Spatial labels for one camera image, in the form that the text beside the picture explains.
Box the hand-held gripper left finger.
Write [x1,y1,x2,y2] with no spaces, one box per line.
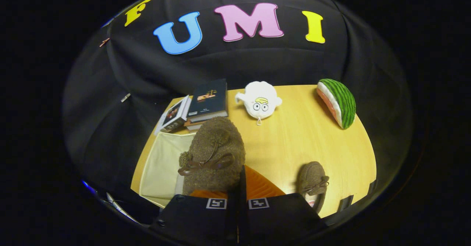
[149,189,240,246]

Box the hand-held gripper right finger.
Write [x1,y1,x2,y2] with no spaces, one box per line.
[238,165,328,246]

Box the brown fuzzy shoe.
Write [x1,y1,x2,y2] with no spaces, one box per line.
[178,116,246,196]
[297,161,330,214]

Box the grey fabric storage box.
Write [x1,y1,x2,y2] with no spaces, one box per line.
[139,131,196,208]

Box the white boxed book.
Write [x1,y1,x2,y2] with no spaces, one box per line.
[154,95,192,135]

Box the white plush toy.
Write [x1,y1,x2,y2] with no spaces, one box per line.
[235,81,283,126]

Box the dark hardcover book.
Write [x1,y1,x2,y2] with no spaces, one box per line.
[187,78,229,123]

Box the watermelon slice plush toy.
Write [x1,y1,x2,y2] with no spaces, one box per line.
[316,78,357,130]

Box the black backdrop cloth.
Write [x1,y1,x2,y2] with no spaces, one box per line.
[63,0,412,224]

